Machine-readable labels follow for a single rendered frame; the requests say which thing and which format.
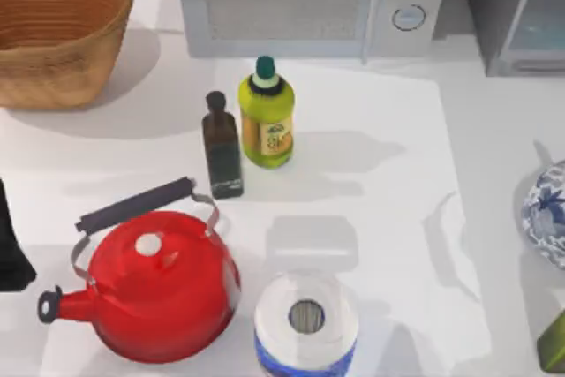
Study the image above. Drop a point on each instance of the yellow-green bottle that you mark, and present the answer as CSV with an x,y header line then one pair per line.
x,y
266,130

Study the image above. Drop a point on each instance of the dark glass bottle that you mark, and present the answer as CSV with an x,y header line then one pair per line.
x,y
222,152

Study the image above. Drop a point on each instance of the pale microwave oven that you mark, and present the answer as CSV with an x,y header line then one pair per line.
x,y
282,2

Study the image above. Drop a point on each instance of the white paper towel roll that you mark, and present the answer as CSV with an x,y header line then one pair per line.
x,y
305,328

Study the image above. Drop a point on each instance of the red kettle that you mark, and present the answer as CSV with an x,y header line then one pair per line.
x,y
163,293

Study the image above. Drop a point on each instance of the microwave knob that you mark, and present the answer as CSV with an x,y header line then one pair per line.
x,y
409,17

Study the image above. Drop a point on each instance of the woven brown basket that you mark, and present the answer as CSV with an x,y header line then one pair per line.
x,y
53,41

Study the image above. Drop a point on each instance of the blue and white porcelain bowl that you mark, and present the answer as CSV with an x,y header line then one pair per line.
x,y
547,218

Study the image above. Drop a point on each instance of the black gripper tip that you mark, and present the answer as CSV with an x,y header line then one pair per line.
x,y
13,253

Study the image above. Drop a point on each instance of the green box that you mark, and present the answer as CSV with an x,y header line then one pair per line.
x,y
554,346

